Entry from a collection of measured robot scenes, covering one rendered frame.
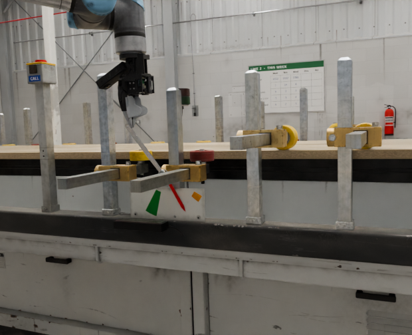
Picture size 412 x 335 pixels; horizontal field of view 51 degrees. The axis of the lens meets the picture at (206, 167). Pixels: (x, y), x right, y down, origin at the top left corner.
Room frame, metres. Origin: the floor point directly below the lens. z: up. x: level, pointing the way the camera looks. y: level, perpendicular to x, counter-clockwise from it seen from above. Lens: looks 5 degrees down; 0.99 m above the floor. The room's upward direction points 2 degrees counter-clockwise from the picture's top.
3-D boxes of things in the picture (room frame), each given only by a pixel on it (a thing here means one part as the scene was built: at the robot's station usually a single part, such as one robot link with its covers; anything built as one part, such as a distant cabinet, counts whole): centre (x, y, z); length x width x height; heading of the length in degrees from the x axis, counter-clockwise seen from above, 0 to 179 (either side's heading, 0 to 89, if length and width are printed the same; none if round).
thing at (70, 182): (1.37, 0.31, 0.84); 0.43 x 0.03 x 0.04; 157
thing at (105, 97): (1.44, 0.32, 0.93); 0.03 x 0.03 x 0.48; 67
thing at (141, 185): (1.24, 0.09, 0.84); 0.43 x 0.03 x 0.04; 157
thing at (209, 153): (1.43, 0.01, 0.85); 0.08 x 0.08 x 0.11
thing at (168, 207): (1.33, 0.13, 0.75); 0.26 x 0.01 x 0.10; 67
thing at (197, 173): (1.34, 0.07, 0.85); 0.13 x 0.06 x 0.05; 67
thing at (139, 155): (1.55, 0.23, 0.85); 0.08 x 0.08 x 0.11
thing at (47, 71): (1.54, 0.56, 1.18); 0.07 x 0.07 x 0.08; 67
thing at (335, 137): (1.14, -0.39, 0.95); 0.13 x 0.06 x 0.05; 67
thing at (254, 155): (1.25, -0.14, 0.90); 0.03 x 0.03 x 0.48; 67
